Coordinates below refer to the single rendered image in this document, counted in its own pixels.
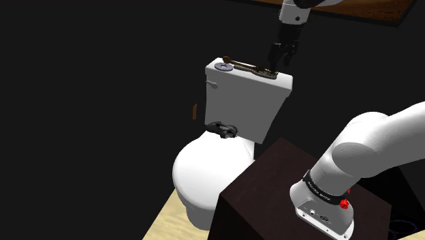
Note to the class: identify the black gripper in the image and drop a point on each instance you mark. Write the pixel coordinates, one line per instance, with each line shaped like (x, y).
(289, 33)

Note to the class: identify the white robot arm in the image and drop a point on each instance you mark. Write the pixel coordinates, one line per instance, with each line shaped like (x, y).
(372, 146)

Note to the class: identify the dark hairbrush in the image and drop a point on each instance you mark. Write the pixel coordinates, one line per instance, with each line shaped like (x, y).
(262, 71)

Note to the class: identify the grey round disc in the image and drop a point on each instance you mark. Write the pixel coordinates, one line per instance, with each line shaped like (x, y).
(223, 66)

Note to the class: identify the white toilet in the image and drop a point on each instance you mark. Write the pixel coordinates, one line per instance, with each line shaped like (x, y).
(242, 99)

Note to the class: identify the black crumpled object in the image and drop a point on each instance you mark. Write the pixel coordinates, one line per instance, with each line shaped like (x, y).
(223, 129)

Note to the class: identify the dark robot stand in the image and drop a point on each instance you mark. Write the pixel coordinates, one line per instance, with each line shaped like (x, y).
(262, 186)

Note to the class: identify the brown wall picture black frame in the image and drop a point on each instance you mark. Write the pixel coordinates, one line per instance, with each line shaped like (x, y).
(362, 8)

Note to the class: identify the small brown wall bar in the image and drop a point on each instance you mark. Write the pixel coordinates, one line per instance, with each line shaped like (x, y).
(194, 111)

